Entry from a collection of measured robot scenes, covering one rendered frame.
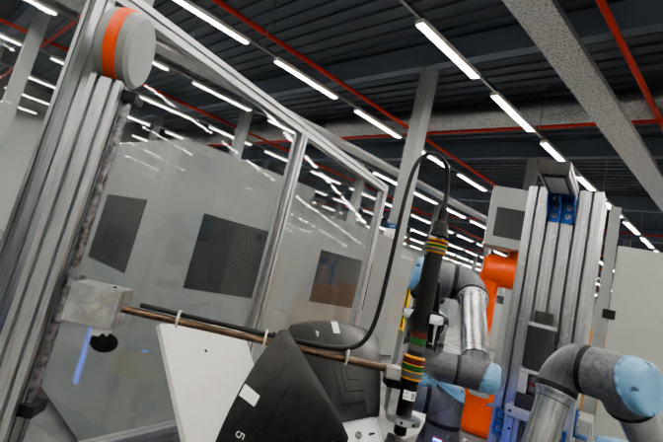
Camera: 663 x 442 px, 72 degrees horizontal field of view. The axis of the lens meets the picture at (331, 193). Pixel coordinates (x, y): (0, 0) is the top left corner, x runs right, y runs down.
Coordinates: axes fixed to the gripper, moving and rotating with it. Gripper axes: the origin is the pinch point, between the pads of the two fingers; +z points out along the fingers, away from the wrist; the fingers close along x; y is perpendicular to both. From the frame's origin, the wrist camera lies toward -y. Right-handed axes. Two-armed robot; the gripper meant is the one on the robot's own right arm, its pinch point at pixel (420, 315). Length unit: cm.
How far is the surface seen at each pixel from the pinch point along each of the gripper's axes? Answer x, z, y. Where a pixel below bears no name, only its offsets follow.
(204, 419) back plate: 34.1, 13.1, 28.2
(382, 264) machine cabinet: 108, -460, -29
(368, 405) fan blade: 6.5, 0.4, 19.3
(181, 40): 72, 7, -53
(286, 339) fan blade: 16.9, 25.6, 7.9
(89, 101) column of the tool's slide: 65, 33, -25
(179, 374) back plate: 40.4, 15.9, 21.3
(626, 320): -78, -169, -16
